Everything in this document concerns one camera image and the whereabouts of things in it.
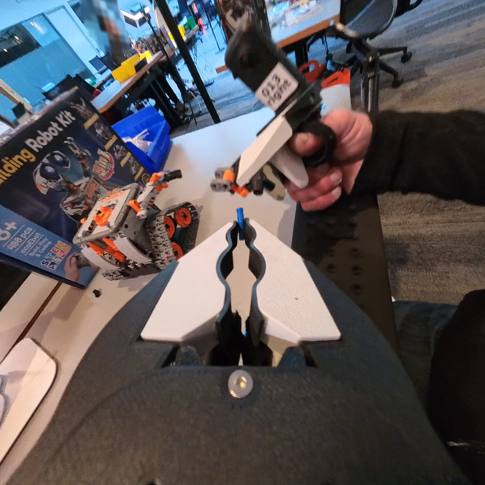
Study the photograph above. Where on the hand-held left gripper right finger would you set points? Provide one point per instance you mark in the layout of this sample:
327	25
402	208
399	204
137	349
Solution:
295	303

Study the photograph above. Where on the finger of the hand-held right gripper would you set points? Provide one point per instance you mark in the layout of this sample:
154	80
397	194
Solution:
291	170
265	151

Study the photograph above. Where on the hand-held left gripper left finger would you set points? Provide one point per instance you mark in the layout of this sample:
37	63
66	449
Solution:
185	303

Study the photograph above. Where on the grey orange toy arm assembly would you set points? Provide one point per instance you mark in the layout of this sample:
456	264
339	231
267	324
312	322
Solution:
227	178

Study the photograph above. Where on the blue toy pin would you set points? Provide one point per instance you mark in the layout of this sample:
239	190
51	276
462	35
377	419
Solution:
240	223

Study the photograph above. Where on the person's right forearm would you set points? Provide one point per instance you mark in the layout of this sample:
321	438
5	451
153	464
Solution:
424	155

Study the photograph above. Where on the person's right hand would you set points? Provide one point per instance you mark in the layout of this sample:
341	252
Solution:
352	144

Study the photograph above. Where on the black pole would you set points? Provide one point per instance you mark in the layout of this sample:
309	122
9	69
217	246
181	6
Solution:
189	60

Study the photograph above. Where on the tracked toy robot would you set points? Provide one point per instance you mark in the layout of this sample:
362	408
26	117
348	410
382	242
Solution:
125	227

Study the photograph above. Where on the blue storage bin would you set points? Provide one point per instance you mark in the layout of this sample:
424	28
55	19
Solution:
157	147

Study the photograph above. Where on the grey office chair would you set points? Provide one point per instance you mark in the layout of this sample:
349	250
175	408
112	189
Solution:
375	15

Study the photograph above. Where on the clear plastic bag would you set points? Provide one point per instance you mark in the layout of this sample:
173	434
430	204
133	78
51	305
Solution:
136	140

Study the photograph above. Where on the white book stand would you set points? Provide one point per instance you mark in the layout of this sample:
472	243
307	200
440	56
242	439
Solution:
26	375

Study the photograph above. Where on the person's leg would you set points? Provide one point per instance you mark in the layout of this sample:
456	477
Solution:
462	360

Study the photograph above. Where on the blue robot kit box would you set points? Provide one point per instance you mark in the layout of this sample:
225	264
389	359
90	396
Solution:
49	163

